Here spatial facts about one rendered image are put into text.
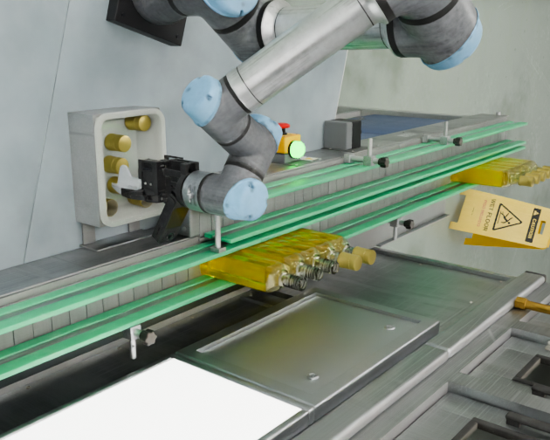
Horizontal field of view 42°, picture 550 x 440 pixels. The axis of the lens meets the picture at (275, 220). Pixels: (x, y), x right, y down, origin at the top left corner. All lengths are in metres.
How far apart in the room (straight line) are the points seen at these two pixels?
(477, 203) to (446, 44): 3.68
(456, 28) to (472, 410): 0.66
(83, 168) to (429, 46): 0.69
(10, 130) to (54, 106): 0.10
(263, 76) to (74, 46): 0.45
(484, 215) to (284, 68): 3.78
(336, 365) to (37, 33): 0.83
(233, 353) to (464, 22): 0.74
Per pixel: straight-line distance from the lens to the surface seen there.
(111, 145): 1.48
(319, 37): 1.16
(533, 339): 1.67
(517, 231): 4.82
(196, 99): 1.18
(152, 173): 1.36
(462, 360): 1.50
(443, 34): 1.22
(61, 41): 1.45
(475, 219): 4.85
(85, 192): 1.45
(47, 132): 1.44
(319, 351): 1.44
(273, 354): 1.42
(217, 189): 1.25
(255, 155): 1.26
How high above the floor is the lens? 1.93
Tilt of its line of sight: 37 degrees down
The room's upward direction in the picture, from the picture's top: 101 degrees clockwise
